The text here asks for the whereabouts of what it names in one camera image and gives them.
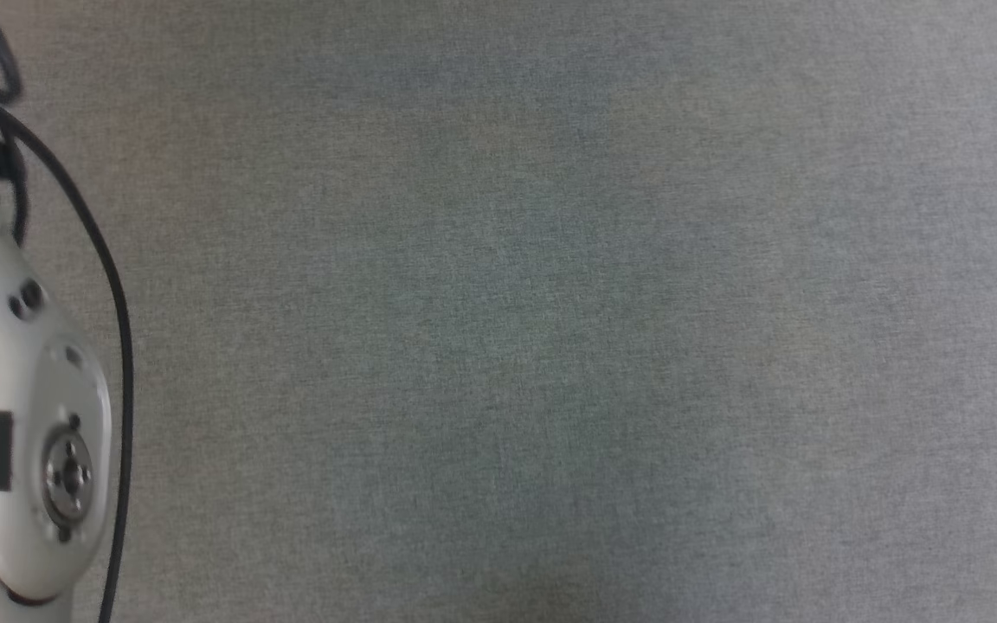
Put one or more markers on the grey fabric sofa seat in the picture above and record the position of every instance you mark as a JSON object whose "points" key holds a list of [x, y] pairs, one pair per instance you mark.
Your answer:
{"points": [[550, 329]]}

